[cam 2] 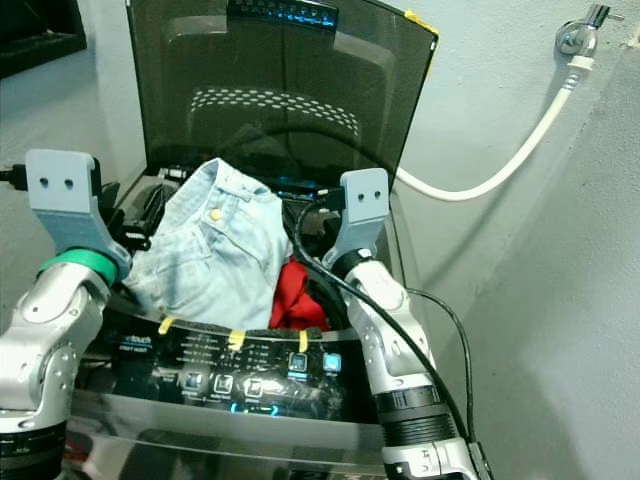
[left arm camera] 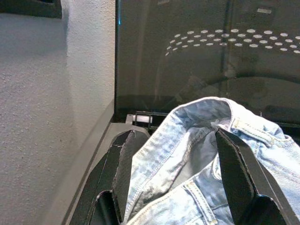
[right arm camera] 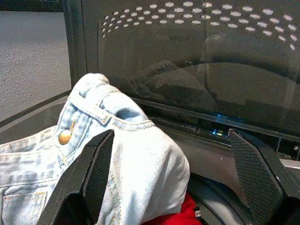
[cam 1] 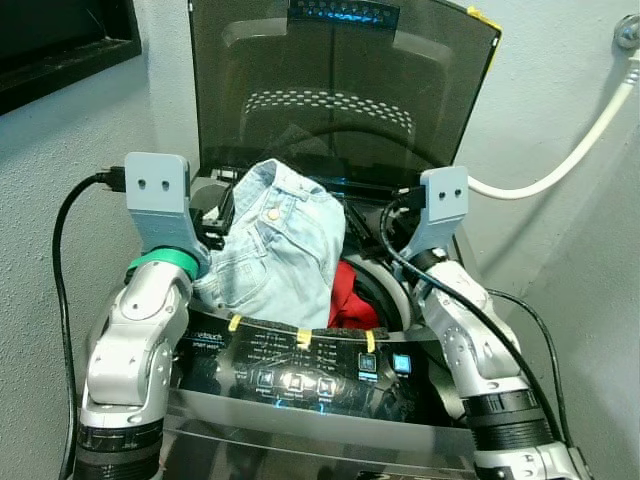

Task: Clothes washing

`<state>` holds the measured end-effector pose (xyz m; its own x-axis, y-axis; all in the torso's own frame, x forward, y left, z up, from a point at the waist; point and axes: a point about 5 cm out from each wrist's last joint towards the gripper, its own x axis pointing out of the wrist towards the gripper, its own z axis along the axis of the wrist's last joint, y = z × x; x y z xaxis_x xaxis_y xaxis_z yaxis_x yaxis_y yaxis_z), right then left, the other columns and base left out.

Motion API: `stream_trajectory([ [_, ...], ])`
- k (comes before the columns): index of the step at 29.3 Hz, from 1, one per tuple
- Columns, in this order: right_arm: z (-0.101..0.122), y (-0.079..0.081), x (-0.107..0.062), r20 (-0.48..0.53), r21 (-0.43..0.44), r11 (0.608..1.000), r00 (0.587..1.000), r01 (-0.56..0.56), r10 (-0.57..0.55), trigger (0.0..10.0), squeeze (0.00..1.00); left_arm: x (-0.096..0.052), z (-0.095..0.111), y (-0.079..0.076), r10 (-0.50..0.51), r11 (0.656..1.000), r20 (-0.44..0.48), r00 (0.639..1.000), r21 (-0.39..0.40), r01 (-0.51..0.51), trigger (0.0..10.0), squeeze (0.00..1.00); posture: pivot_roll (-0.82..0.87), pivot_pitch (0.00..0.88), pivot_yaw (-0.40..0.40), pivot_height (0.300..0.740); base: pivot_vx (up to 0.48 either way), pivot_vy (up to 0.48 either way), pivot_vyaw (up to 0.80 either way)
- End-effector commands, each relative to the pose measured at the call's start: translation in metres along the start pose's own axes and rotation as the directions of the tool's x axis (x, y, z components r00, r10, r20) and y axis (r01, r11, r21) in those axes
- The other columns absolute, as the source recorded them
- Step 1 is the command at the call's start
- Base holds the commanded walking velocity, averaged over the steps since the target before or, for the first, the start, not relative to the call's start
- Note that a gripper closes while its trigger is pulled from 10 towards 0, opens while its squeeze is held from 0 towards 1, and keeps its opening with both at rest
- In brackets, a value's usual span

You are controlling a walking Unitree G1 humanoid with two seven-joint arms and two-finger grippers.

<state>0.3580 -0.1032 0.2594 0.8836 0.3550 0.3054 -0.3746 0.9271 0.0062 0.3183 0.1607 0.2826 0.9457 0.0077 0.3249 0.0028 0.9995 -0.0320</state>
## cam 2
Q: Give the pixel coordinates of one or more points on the light blue denim jeans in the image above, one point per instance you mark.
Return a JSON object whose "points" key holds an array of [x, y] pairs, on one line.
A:
{"points": [[210, 250]]}

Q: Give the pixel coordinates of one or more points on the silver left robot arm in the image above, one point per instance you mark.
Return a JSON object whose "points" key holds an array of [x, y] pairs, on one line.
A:
{"points": [[40, 350]]}

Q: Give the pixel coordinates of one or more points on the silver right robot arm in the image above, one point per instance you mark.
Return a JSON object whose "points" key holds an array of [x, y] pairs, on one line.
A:
{"points": [[390, 330]]}

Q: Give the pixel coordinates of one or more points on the top-load washing machine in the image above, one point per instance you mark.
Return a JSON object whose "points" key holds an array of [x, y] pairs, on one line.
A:
{"points": [[240, 370]]}

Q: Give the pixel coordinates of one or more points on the red garment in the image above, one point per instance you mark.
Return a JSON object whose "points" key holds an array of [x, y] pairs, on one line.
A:
{"points": [[290, 295]]}

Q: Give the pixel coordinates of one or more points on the yellow tape piece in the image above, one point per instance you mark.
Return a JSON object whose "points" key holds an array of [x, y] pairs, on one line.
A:
{"points": [[236, 339], [302, 341], [164, 325]]}

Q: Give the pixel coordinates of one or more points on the dark tinted washer lid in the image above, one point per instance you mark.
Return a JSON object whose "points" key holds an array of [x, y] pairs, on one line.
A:
{"points": [[280, 60]]}

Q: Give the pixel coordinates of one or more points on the yellow lid corner sticker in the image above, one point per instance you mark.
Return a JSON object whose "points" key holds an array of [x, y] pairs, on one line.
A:
{"points": [[420, 20]]}

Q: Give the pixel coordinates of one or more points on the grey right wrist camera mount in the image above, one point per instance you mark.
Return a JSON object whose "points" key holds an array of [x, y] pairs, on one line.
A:
{"points": [[365, 205]]}

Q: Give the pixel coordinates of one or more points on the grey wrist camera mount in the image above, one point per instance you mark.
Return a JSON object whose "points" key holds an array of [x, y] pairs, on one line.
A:
{"points": [[365, 205], [60, 195]]}

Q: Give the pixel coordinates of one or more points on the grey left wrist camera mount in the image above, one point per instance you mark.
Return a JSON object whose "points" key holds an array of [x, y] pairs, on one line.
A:
{"points": [[60, 195]]}

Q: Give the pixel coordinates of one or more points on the black window frame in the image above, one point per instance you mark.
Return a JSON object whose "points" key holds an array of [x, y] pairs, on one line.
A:
{"points": [[40, 30]]}

